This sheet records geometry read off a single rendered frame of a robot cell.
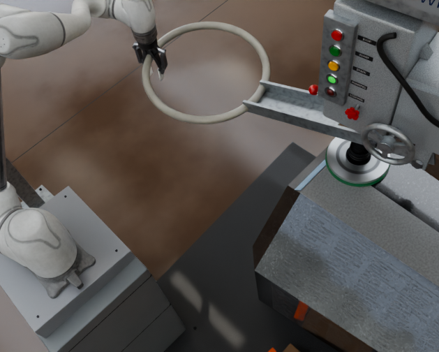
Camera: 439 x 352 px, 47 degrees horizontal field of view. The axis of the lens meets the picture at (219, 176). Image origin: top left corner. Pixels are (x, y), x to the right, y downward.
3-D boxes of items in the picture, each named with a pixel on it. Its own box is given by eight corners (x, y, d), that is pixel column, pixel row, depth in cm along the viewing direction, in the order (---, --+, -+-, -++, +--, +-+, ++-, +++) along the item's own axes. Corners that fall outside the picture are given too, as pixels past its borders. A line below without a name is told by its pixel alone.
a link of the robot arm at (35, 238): (60, 286, 156) (31, 255, 138) (13, 267, 161) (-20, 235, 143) (87, 242, 164) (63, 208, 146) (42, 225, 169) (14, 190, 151)
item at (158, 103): (294, 59, 194) (295, 54, 191) (220, 148, 176) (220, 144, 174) (193, 8, 209) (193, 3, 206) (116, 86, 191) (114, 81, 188)
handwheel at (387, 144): (421, 150, 139) (435, 116, 127) (405, 176, 136) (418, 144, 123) (372, 127, 145) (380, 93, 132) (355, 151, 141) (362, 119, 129)
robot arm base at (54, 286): (59, 309, 158) (53, 302, 153) (22, 265, 168) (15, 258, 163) (105, 269, 164) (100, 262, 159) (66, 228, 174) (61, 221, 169)
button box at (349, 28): (347, 100, 138) (360, 19, 114) (343, 107, 137) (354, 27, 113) (322, 89, 141) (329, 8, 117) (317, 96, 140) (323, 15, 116)
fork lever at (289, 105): (456, 127, 148) (457, 115, 145) (428, 174, 141) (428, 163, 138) (269, 83, 190) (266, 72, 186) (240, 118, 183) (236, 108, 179)
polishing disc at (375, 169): (363, 195, 166) (363, 193, 165) (313, 158, 175) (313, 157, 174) (403, 155, 172) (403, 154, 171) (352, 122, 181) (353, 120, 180)
